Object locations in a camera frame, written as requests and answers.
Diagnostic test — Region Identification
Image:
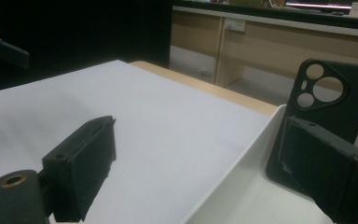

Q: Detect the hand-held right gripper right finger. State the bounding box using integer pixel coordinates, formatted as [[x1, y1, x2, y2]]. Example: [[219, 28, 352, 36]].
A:
[[278, 116, 358, 224]]

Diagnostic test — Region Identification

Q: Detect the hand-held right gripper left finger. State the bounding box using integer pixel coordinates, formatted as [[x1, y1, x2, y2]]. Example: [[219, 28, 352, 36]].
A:
[[41, 115, 117, 223]]

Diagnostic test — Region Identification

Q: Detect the black phone case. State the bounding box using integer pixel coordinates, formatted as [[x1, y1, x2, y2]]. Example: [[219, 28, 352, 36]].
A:
[[265, 58, 358, 197]]

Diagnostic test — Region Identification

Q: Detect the white plastic bin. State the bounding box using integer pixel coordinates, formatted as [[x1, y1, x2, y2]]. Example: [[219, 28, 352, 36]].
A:
[[181, 104, 358, 224]]

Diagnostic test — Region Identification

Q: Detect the black curtain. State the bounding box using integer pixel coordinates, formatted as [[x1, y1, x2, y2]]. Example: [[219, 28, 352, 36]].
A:
[[0, 0, 173, 95]]

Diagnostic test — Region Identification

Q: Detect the white board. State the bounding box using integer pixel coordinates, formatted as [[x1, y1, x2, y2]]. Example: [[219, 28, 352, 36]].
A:
[[0, 59, 270, 224]]

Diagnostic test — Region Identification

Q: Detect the light wooden desk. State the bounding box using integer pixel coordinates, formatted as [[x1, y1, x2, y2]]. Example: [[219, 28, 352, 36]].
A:
[[169, 0, 358, 133]]

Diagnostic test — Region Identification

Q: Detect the white wall socket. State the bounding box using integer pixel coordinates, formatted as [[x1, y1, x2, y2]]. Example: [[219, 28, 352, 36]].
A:
[[224, 17, 247, 33]]

